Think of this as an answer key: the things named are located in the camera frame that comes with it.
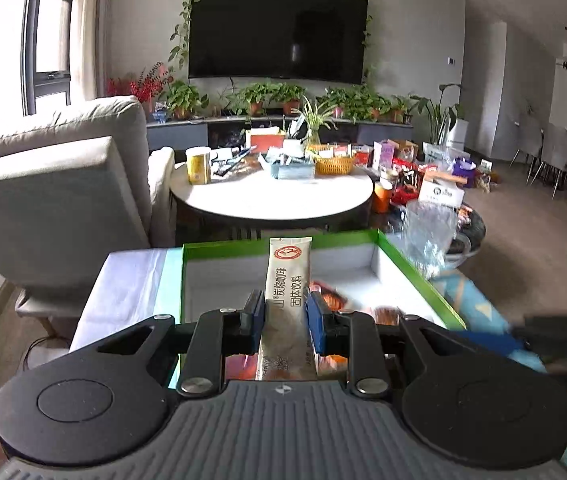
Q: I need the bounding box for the white blue paper box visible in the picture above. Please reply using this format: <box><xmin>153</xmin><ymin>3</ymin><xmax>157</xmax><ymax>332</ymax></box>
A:
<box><xmin>418</xmin><ymin>180</ymin><xmax>465</xmax><ymax>209</ymax></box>

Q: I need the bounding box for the grey sofa armchair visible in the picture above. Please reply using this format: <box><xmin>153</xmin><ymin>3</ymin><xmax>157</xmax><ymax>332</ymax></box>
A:
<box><xmin>0</xmin><ymin>96</ymin><xmax>176</xmax><ymax>335</ymax></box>

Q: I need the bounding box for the orange cup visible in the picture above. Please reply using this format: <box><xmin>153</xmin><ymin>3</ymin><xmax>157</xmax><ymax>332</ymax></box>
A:
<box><xmin>372</xmin><ymin>180</ymin><xmax>392</xmax><ymax>214</ymax></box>

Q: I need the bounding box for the beige drink stick sachet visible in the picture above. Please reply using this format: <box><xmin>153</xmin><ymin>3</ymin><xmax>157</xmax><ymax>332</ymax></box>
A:
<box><xmin>256</xmin><ymin>237</ymin><xmax>316</xmax><ymax>380</ymax></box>

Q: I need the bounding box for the grey blue storage tray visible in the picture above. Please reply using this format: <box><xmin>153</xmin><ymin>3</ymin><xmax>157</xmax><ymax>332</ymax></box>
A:
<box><xmin>270</xmin><ymin>160</ymin><xmax>315</xmax><ymax>180</ymax></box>

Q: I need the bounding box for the woven yellow basket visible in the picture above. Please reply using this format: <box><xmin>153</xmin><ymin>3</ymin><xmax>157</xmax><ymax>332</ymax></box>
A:
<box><xmin>315</xmin><ymin>157</ymin><xmax>354</xmax><ymax>176</ymax></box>

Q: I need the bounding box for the red flower decoration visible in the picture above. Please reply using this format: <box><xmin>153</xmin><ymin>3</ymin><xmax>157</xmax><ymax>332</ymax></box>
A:
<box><xmin>106</xmin><ymin>62</ymin><xmax>173</xmax><ymax>114</ymax></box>

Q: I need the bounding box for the red orange card box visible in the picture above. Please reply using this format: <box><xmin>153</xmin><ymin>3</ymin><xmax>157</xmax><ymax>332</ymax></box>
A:
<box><xmin>244</xmin><ymin>127</ymin><xmax>287</xmax><ymax>154</ymax></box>

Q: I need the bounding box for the yellow tin can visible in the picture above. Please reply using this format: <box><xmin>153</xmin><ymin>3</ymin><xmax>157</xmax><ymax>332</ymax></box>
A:
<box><xmin>186</xmin><ymin>146</ymin><xmax>212</xmax><ymax>185</ymax></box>

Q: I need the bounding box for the red white snack packet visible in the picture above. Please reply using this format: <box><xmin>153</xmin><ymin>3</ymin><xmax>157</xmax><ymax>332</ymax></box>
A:
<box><xmin>309</xmin><ymin>281</ymin><xmax>358</xmax><ymax>312</ymax></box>

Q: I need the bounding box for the dark tv cabinet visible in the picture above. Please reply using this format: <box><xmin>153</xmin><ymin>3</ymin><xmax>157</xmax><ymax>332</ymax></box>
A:
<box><xmin>146</xmin><ymin>115</ymin><xmax>415</xmax><ymax>162</ymax></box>

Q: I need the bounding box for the glass mug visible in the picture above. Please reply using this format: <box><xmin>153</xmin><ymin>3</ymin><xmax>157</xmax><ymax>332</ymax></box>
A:
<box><xmin>403</xmin><ymin>200</ymin><xmax>458</xmax><ymax>280</ymax></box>

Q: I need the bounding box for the green cardboard box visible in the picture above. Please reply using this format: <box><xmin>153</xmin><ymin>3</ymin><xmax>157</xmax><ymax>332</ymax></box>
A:
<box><xmin>167</xmin><ymin>227</ymin><xmax>468</xmax><ymax>391</ymax></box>

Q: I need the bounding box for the round white coffee table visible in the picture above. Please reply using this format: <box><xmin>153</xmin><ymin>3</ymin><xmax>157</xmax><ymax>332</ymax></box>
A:
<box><xmin>170</xmin><ymin>162</ymin><xmax>373</xmax><ymax>230</ymax></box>

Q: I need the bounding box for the black wall television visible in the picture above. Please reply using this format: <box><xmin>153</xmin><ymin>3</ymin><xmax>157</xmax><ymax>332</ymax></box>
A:
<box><xmin>188</xmin><ymin>0</ymin><xmax>368</xmax><ymax>84</ymax></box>

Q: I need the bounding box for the spider plant in vase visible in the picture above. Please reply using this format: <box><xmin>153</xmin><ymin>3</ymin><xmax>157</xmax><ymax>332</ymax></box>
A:
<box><xmin>293</xmin><ymin>96</ymin><xmax>335</xmax><ymax>148</ymax></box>

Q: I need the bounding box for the teal patterned tablecloth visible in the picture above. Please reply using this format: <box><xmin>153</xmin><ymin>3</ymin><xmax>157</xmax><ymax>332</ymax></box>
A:
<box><xmin>69</xmin><ymin>245</ymin><xmax>549</xmax><ymax>391</ymax></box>

